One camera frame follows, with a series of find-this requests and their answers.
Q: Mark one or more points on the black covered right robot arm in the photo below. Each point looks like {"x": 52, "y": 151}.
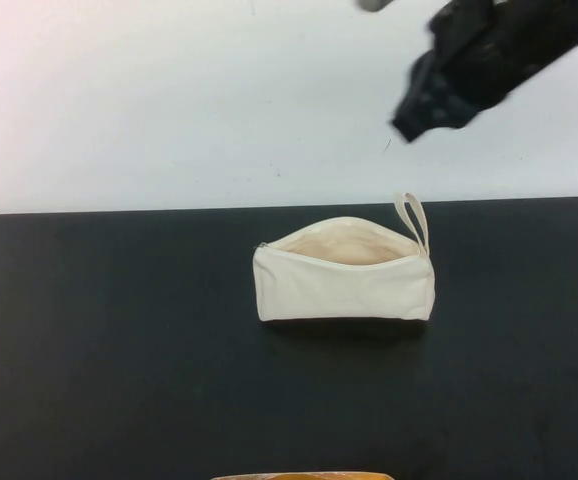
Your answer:
{"x": 484, "y": 60}

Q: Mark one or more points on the cream fabric pencil case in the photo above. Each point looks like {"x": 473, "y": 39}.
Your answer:
{"x": 344, "y": 295}

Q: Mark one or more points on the yellow-brown box edge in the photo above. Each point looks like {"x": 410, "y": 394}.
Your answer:
{"x": 299, "y": 476}

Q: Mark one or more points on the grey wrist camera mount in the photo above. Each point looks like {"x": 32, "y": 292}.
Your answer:
{"x": 372, "y": 3}

